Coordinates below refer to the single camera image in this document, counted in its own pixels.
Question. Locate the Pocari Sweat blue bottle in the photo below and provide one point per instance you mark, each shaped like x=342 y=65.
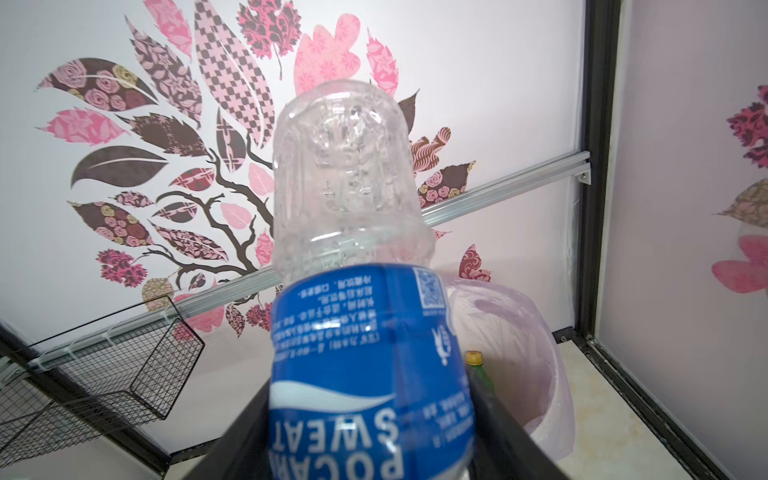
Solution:
x=368 y=380

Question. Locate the green bottle yellow cap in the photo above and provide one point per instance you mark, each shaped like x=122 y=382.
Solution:
x=477 y=373

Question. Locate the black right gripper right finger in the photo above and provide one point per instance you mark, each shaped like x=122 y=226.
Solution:
x=503 y=450

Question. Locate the aluminium rail back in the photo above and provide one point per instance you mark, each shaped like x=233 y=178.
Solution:
x=576 y=164

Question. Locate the black wire basket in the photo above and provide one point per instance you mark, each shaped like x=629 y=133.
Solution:
x=81 y=384

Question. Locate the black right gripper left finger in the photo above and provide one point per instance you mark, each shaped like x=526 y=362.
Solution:
x=242 y=452

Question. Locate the white bin pink liner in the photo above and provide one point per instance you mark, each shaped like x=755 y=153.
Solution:
x=520 y=356

